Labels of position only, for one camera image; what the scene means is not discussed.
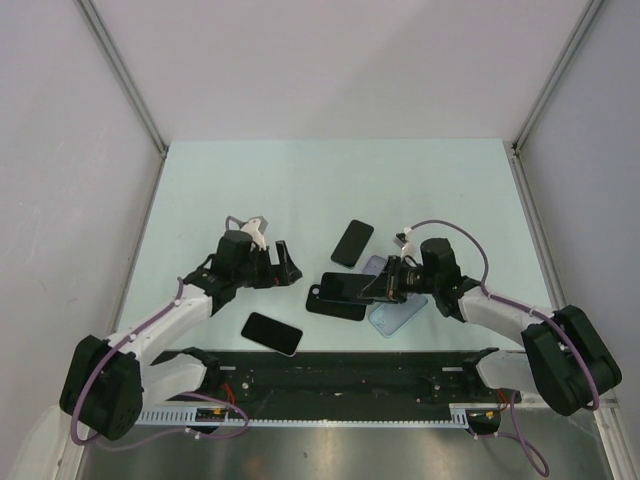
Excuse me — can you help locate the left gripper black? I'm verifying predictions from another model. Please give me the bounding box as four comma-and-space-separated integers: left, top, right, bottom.
233, 241, 301, 289

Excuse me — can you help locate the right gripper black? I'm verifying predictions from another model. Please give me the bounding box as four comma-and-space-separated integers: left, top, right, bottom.
358, 255, 439, 304

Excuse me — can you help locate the purple phone case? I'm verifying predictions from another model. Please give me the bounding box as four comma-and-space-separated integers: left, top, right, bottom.
361, 255, 387, 276

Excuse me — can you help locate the black phone case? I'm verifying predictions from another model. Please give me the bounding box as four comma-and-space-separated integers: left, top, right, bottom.
305, 284, 367, 322

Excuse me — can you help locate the blue-edged black phone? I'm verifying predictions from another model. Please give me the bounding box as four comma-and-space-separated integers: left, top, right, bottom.
318, 272, 375, 305

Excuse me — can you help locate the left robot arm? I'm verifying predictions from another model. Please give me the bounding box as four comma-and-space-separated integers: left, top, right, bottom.
59, 230, 302, 446

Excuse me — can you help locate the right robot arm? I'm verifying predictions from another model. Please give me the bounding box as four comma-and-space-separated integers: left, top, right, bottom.
358, 238, 622, 416

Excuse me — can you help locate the light blue phone case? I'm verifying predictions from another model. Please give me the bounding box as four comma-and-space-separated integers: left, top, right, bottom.
369, 294, 428, 338

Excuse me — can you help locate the green-edged black phone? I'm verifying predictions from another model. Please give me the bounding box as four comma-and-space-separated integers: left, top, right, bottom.
330, 219, 374, 268

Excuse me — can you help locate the white-edged black phone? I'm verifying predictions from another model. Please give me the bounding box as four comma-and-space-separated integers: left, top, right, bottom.
241, 312, 303, 357

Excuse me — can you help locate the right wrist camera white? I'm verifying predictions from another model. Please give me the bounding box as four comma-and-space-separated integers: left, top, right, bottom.
394, 227, 415, 257

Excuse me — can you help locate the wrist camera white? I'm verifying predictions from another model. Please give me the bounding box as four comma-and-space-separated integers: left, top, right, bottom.
394, 227, 415, 257
240, 216, 268, 251

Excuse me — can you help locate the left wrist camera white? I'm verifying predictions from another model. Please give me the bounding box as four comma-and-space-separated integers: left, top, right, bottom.
240, 216, 268, 251

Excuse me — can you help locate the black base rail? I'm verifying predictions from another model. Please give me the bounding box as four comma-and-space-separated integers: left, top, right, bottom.
198, 351, 512, 414

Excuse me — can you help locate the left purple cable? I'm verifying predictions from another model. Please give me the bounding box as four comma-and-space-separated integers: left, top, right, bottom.
69, 215, 251, 446

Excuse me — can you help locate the white cable duct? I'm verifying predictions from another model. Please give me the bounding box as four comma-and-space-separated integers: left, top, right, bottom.
135, 403, 501, 429

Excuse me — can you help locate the left aluminium frame post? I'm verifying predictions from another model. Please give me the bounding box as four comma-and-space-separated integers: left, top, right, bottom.
74, 0, 169, 159

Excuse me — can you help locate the aluminium frame post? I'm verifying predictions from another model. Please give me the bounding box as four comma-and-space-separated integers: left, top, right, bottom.
512, 0, 609, 151
74, 0, 169, 159

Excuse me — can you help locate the right aluminium frame post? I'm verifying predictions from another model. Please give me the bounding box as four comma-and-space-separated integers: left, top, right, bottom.
512, 0, 609, 151

